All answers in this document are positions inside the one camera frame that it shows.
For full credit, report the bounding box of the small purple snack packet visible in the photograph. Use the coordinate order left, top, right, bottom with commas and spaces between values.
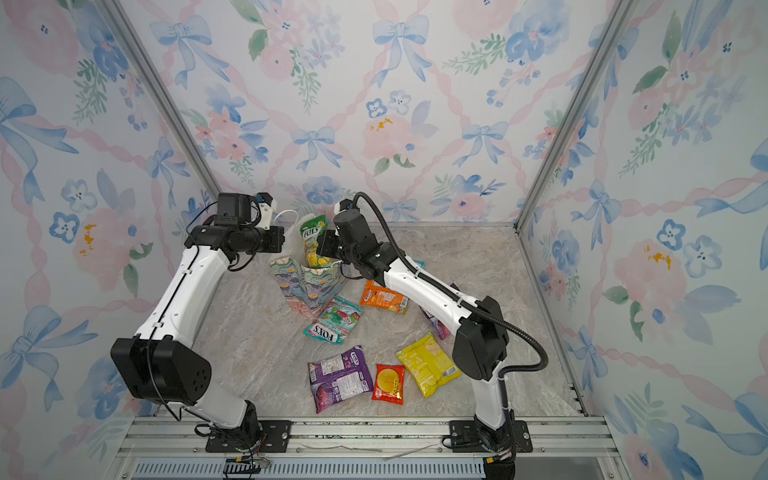
420, 307, 451, 341

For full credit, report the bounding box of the large purple snack packet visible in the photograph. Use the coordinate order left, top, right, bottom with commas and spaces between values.
307, 345, 374, 414

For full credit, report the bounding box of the aluminium corner post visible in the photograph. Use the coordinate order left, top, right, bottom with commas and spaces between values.
514, 0, 636, 234
95, 0, 221, 197

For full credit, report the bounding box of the green Fox's candy packet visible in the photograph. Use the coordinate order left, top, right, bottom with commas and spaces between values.
303, 297, 362, 345

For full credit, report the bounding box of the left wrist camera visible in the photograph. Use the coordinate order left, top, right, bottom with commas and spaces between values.
214, 192, 274, 229

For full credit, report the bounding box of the yellow snack packet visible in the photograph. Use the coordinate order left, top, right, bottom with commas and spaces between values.
396, 333, 462, 398

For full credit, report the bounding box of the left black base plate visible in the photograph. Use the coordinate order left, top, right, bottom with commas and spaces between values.
205, 420, 293, 454

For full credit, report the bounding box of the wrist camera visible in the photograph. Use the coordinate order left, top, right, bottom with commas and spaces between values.
214, 192, 274, 229
333, 199, 376, 245

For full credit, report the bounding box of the orange snack packet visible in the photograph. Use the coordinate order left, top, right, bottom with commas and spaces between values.
360, 280, 408, 314

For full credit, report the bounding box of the floral paper gift bag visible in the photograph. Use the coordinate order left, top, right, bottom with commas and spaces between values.
268, 214, 346, 320

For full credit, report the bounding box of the red snack packet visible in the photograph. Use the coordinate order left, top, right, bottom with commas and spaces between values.
372, 364, 405, 406

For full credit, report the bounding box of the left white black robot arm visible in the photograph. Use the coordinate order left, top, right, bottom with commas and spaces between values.
110, 224, 285, 430

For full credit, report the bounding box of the black corrugated cable conduit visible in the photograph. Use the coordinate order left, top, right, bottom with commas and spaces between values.
352, 191, 550, 380

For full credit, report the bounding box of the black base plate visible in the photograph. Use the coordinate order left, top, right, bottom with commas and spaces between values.
444, 420, 533, 455
205, 420, 293, 454

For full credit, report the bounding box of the right aluminium corner post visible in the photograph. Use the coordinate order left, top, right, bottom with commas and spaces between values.
514, 0, 636, 234

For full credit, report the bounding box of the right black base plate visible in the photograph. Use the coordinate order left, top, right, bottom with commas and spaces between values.
444, 420, 533, 455

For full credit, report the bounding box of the left aluminium corner post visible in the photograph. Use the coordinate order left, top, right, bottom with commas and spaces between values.
95, 0, 221, 197

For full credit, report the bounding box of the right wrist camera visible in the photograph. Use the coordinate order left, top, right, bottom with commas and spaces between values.
333, 199, 376, 245

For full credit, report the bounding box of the yellow-green Fox's candy packet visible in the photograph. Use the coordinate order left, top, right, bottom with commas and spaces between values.
299, 215, 333, 269

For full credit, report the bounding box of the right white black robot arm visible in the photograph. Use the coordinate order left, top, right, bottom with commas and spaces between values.
318, 232, 514, 453

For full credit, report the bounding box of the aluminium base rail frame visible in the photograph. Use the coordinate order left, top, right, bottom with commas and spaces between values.
105, 417, 629, 479

